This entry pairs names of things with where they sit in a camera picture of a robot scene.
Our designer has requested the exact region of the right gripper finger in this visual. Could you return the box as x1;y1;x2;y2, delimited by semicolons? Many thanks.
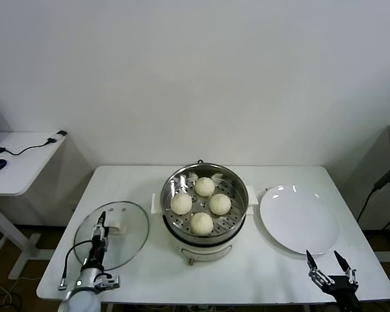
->
305;249;332;289
333;250;358;285

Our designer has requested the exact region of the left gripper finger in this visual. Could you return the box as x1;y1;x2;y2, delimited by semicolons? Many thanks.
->
94;211;110;241

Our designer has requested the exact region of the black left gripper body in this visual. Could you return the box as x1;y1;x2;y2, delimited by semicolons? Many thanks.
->
85;237;109;270

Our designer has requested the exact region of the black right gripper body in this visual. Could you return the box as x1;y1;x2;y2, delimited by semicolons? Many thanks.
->
326;274;361;309

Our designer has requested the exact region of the glass lid with cream handle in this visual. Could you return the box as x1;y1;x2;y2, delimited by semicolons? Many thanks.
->
73;201;150;272

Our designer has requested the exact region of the white steamed baozi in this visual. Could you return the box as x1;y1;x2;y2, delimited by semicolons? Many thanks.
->
170;194;193;215
209;194;232;216
190;212;214;237
194;177;215;197

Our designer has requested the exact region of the stainless steel steamer basket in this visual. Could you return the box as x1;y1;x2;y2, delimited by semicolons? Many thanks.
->
160;164;250;244

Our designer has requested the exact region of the white round plate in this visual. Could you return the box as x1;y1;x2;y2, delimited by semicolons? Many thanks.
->
259;184;341;256

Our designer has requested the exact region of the white side desk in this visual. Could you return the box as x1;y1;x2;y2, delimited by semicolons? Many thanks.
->
0;131;69;280

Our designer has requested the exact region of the cream electric cooker pot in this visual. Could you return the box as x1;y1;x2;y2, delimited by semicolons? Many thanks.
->
150;159;259;267

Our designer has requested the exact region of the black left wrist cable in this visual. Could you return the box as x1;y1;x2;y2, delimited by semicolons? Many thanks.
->
58;239;95;291

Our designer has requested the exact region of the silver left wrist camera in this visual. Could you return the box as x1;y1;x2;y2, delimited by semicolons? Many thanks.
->
96;274;121;292

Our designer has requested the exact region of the white floor cable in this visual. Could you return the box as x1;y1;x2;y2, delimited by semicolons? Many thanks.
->
0;276;33;305

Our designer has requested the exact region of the black cable with adapter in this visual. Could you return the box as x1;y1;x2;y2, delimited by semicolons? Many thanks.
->
0;129;68;156

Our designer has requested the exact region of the black hanging power cable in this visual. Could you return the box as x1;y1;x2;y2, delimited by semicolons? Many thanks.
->
356;162;390;231

